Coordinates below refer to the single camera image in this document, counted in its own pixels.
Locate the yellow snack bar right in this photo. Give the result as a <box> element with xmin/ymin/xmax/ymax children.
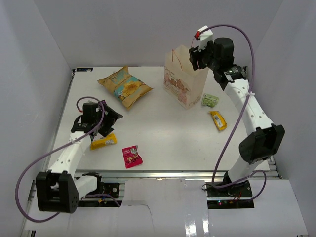
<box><xmin>209</xmin><ymin>111</ymin><xmax>227</xmax><ymax>131</ymax></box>

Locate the yellow snack bar left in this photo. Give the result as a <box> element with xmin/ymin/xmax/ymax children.
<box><xmin>90</xmin><ymin>133</ymin><xmax>117</xmax><ymax>151</ymax></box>

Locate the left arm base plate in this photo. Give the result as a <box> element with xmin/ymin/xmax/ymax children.
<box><xmin>77</xmin><ymin>172</ymin><xmax>120</xmax><ymax>200</ymax></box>

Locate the red candy pouch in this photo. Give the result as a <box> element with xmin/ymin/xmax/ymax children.
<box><xmin>122</xmin><ymin>145</ymin><xmax>143</xmax><ymax>169</ymax></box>

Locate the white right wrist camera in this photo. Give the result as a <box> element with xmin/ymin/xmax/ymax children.
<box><xmin>194</xmin><ymin>25</ymin><xmax>213</xmax><ymax>51</ymax></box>

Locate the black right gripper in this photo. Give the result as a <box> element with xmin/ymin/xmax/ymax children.
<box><xmin>190</xmin><ymin>39</ymin><xmax>221</xmax><ymax>72</ymax></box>

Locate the cream paper gift bag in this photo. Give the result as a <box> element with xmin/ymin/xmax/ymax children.
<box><xmin>163</xmin><ymin>45</ymin><xmax>209</xmax><ymax>109</ymax></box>

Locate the aluminium front rail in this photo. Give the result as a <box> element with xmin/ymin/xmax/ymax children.
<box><xmin>74</xmin><ymin>170</ymin><xmax>213</xmax><ymax>179</ymax></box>

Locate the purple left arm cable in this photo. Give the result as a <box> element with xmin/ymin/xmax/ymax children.
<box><xmin>15</xmin><ymin>96</ymin><xmax>121</xmax><ymax>223</ymax></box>

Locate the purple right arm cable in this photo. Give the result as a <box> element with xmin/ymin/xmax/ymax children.
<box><xmin>202</xmin><ymin>24</ymin><xmax>267</xmax><ymax>207</ymax></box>

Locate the yellow snack bar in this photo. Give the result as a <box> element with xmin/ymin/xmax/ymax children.
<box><xmin>90</xmin><ymin>133</ymin><xmax>117</xmax><ymax>151</ymax></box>
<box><xmin>209</xmin><ymin>111</ymin><xmax>227</xmax><ymax>131</ymax></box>

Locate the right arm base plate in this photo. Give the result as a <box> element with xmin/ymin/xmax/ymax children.
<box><xmin>201</xmin><ymin>181</ymin><xmax>255</xmax><ymax>210</ymax></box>

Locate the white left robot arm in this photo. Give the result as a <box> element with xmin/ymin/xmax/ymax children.
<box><xmin>36</xmin><ymin>101</ymin><xmax>123</xmax><ymax>213</ymax></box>

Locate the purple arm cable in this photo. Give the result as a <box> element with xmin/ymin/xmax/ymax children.
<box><xmin>15</xmin><ymin>96</ymin><xmax>121</xmax><ymax>223</ymax></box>
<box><xmin>202</xmin><ymin>24</ymin><xmax>267</xmax><ymax>207</ymax></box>

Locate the brown potato chips bag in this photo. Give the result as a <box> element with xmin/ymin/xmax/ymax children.
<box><xmin>97</xmin><ymin>66</ymin><xmax>153</xmax><ymax>110</ymax></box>

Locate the light green snack pouch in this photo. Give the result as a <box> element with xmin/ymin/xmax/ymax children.
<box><xmin>202</xmin><ymin>93</ymin><xmax>219</xmax><ymax>108</ymax></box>

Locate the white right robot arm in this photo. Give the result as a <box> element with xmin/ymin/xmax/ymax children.
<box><xmin>189</xmin><ymin>37</ymin><xmax>285</xmax><ymax>197</ymax></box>

